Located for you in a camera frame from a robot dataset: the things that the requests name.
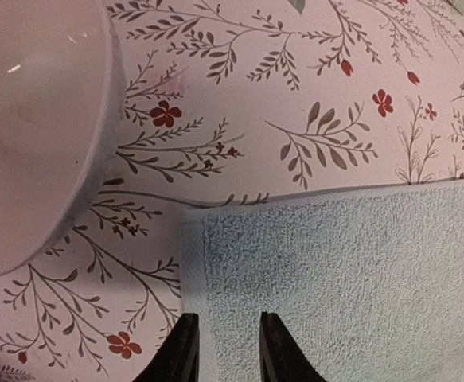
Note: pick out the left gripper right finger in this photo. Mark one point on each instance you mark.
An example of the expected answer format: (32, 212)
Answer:
(281, 359)

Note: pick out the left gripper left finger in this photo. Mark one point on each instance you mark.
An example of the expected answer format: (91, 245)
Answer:
(177, 360)

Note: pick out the light blue towel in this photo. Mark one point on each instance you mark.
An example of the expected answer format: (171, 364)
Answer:
(369, 282)

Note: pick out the white bowl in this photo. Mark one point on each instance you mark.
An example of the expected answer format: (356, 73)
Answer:
(62, 87)

